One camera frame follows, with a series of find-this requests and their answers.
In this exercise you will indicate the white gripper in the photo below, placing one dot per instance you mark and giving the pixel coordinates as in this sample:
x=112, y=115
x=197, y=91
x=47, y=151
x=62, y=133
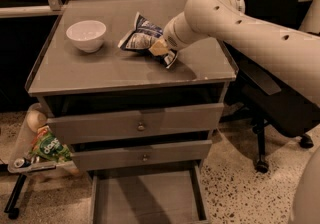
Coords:
x=169, y=38

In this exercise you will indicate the blue chip bag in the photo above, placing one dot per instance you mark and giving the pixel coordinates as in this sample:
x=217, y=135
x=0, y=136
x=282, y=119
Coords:
x=143, y=35

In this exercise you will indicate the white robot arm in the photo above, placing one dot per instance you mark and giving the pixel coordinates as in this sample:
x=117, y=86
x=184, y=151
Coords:
x=289, y=193

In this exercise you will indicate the grey drawer cabinet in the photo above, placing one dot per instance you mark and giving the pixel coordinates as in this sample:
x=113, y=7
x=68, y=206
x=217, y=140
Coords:
x=69, y=82

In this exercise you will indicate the grey middle drawer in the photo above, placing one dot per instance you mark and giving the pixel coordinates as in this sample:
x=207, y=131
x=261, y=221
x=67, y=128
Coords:
x=138, y=156

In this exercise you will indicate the grey drawer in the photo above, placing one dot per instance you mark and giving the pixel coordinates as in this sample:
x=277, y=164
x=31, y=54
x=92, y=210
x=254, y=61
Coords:
x=135, y=124
x=154, y=194
x=138, y=156

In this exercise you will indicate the grey top drawer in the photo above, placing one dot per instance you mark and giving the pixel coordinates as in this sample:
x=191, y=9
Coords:
x=135, y=124

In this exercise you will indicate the grey bottom drawer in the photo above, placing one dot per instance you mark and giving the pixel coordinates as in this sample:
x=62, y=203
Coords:
x=154, y=194

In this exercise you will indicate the green chip bag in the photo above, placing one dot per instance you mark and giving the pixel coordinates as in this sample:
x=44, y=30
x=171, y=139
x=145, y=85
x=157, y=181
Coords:
x=47, y=146

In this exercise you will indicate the white ceramic bowl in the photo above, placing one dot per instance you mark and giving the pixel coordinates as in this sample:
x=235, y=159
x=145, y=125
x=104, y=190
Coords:
x=87, y=36

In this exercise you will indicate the black office chair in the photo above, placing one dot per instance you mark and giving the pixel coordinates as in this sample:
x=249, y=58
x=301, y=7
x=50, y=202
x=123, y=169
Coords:
x=264, y=98

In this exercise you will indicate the paper towel roll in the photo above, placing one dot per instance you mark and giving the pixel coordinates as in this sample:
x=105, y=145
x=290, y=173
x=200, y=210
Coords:
x=36, y=120

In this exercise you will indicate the clear side bin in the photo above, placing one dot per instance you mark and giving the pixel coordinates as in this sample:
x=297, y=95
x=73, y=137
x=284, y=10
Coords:
x=23, y=148

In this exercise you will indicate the soda can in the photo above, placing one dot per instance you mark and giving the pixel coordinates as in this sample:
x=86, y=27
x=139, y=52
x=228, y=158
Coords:
x=21, y=163

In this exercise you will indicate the black cart leg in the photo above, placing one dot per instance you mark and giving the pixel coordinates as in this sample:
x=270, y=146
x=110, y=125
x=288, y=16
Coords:
x=11, y=210

